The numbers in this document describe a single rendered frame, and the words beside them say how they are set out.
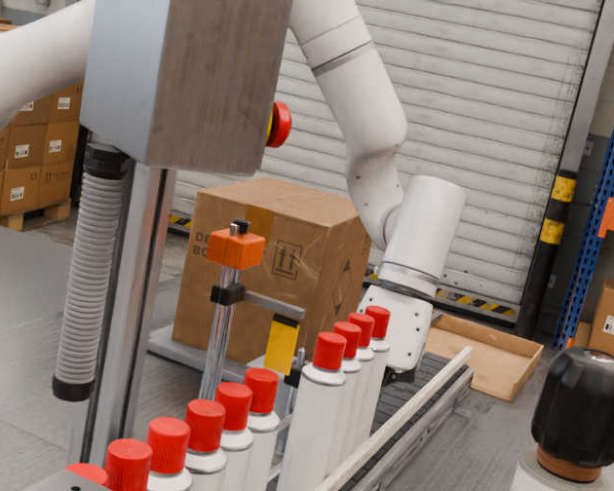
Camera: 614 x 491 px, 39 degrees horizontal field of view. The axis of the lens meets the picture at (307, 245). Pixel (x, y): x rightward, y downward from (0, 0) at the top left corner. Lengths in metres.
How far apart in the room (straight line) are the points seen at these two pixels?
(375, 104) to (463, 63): 4.02
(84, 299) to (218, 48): 0.23
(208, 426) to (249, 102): 0.27
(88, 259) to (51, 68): 0.60
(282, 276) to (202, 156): 0.78
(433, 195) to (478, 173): 3.99
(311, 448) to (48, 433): 0.39
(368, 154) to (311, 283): 0.32
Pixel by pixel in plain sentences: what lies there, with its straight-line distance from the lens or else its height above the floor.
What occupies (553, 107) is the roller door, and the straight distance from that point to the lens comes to 5.12.
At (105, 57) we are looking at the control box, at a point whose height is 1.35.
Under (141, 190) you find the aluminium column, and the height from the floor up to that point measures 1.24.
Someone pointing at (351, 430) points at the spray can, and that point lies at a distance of 1.10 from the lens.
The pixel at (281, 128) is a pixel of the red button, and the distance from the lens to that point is 0.69.
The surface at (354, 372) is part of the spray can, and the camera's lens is 1.02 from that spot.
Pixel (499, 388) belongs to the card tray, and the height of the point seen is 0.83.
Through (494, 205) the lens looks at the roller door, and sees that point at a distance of 5.18.
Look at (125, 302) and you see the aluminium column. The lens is 0.83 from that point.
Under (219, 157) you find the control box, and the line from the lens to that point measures 0.66.
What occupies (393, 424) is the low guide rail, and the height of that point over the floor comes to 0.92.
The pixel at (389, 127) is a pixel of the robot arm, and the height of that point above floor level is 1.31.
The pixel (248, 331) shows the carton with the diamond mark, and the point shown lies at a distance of 1.46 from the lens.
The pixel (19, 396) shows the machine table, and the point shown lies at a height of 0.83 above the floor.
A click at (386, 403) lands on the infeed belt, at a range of 1.38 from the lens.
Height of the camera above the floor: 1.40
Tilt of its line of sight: 13 degrees down
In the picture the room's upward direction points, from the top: 12 degrees clockwise
